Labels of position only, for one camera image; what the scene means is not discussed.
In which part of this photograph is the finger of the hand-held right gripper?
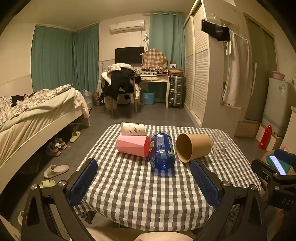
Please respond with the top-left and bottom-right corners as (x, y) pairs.
(274, 148), (296, 166)

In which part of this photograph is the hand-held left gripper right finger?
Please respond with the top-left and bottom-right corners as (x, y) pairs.
(190, 159), (268, 241)

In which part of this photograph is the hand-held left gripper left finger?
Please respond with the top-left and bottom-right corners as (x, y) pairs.
(20, 158), (99, 241)

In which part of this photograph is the brown paper cup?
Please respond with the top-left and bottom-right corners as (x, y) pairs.
(176, 133), (212, 163)

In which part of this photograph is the clear glass cup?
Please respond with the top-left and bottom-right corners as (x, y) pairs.
(209, 132), (233, 158)

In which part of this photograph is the pink faceted cup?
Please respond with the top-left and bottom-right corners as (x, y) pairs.
(116, 135), (151, 157)

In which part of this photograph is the white floral print cup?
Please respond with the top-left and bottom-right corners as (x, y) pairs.
(121, 122), (147, 136)

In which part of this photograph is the green lit smartphone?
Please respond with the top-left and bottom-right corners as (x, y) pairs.
(265, 154), (292, 175)

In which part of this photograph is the red bottle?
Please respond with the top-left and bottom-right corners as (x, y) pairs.
(258, 125), (273, 150)

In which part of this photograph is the white slipper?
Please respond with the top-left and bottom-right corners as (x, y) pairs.
(43, 164), (69, 179)

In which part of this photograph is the grey sneaker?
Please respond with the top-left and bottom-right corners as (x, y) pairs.
(45, 142), (62, 156)
(54, 137), (67, 150)

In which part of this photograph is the cardboard box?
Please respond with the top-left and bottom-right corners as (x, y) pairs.
(234, 120), (260, 138)

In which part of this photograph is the small white fridge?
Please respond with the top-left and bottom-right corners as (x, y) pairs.
(262, 77), (292, 137)

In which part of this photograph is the grey checked tablecloth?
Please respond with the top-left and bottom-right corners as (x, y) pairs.
(73, 123), (262, 232)

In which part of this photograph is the white bed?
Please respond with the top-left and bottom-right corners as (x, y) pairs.
(0, 85), (92, 202)

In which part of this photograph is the person's leg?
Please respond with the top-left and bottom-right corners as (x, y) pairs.
(87, 226), (199, 241)

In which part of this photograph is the pink basin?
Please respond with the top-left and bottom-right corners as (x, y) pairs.
(270, 71), (286, 80)

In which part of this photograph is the large water jug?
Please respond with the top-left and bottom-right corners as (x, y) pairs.
(82, 89), (93, 108)

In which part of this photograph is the grey door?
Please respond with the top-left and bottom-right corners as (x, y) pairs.
(243, 13), (278, 121)

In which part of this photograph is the patterned duvet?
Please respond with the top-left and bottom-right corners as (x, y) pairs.
(0, 85), (90, 139)

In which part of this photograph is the dark ribbed suitcase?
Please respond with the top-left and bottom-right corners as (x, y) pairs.
(168, 75), (185, 109)

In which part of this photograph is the white hanging towel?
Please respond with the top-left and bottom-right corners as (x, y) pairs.
(222, 31), (252, 107)

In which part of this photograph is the wooden chair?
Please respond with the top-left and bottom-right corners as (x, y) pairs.
(105, 74), (139, 115)

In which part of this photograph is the blue plastic basket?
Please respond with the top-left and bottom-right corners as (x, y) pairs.
(142, 90), (155, 105)

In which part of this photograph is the chair piled with clothes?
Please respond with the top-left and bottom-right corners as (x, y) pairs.
(100, 62), (142, 109)

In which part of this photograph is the white louvred wardrobe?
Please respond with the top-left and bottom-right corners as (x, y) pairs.
(184, 0), (243, 128)

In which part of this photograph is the white desk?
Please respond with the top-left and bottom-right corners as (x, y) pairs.
(136, 73), (171, 108)

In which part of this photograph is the green window curtain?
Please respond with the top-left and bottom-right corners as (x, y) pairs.
(72, 23), (100, 93)
(149, 11), (185, 70)
(31, 25), (75, 92)

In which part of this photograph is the plaid cloth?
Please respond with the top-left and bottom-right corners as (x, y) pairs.
(141, 49), (168, 71)

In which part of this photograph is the black television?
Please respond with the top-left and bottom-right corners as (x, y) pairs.
(115, 46), (144, 64)

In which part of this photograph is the white air conditioner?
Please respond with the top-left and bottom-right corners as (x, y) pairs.
(110, 20), (146, 35)

